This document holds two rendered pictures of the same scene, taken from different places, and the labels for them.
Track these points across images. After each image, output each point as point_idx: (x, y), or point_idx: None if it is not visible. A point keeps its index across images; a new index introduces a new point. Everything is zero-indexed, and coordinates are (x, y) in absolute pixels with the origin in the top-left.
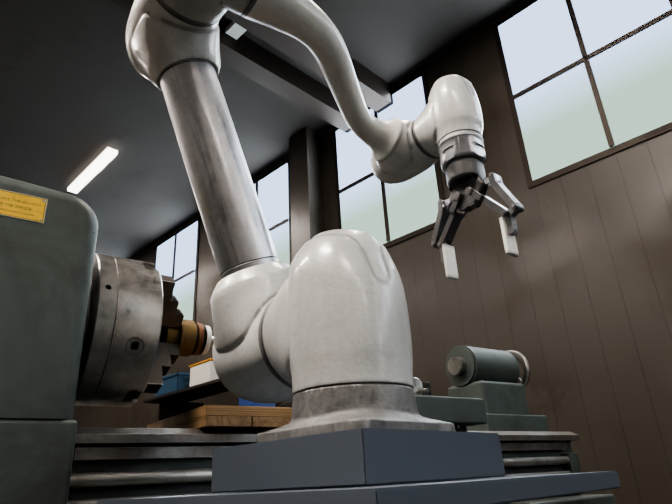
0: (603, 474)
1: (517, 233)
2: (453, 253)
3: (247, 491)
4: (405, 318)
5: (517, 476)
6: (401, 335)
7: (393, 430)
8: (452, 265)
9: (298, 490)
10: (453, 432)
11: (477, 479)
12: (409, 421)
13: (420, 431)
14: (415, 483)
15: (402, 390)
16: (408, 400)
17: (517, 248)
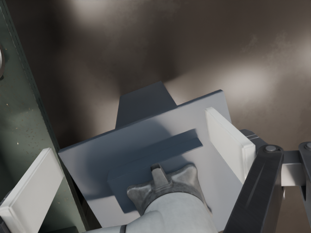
0: (227, 107)
1: (246, 130)
2: (27, 195)
3: (126, 221)
4: (214, 229)
5: (200, 132)
6: (214, 224)
7: (222, 207)
8: (47, 180)
9: None
10: (212, 177)
11: (216, 166)
12: (202, 194)
13: (219, 195)
14: (218, 190)
15: (204, 204)
16: (202, 198)
17: (219, 113)
